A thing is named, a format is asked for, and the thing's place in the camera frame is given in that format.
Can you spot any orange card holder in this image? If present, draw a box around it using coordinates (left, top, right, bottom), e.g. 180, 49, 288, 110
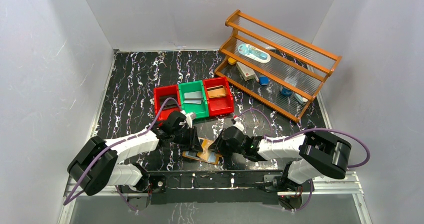
182, 138, 222, 165

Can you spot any silver VIP card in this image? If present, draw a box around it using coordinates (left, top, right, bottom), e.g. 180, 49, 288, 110
184, 91, 203, 98

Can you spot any gold card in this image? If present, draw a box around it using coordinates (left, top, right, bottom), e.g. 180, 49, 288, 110
207, 88, 227, 99
207, 85, 227, 96

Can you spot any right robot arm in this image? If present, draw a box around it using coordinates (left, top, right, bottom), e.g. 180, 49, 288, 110
209, 127, 352, 189

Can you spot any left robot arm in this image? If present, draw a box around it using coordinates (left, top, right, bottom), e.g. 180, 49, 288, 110
67, 111, 203, 196

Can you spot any black card in bin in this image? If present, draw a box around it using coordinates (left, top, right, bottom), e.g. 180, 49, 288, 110
159, 95, 178, 110

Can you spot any grey card in bin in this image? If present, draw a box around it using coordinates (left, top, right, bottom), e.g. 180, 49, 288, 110
183, 96, 203, 104

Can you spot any gold card in bin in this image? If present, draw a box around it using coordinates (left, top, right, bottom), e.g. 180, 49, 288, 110
207, 88, 227, 99

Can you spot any left red bin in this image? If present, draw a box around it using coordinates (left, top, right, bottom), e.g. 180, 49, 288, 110
153, 84, 182, 121

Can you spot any red bin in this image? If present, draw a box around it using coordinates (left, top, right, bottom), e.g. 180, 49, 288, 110
153, 84, 182, 121
203, 77, 235, 116

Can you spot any right red bin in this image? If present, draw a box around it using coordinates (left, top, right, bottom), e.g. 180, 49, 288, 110
203, 77, 235, 116

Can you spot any green bin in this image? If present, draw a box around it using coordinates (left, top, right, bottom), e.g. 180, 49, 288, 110
178, 80, 209, 119

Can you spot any blue round object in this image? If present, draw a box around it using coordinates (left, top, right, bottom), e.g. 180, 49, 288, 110
258, 76, 270, 86

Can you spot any white small box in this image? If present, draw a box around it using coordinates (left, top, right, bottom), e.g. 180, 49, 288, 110
236, 61, 257, 81

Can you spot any dark blue cup object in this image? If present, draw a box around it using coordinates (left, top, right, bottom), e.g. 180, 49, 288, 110
280, 86, 293, 97

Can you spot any light blue white object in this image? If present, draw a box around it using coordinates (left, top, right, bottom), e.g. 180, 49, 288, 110
293, 93, 308, 105

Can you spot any yellow small object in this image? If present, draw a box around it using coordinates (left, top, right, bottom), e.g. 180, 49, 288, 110
227, 57, 237, 65

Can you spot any orange wooden rack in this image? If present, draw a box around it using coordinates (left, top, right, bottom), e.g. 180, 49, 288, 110
215, 10, 342, 122

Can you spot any blue packaged tool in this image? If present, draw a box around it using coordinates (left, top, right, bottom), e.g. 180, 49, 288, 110
237, 44, 271, 63

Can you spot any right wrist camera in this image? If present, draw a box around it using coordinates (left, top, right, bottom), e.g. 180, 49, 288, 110
232, 116, 245, 132

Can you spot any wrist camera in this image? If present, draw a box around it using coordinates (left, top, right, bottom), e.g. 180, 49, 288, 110
181, 111, 197, 128
232, 116, 245, 132

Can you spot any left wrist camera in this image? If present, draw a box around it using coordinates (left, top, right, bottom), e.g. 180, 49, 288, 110
181, 111, 197, 128

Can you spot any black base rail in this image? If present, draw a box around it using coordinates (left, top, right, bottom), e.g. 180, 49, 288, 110
150, 170, 286, 204

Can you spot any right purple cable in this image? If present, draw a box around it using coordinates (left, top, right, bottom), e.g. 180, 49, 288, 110
233, 108, 371, 213

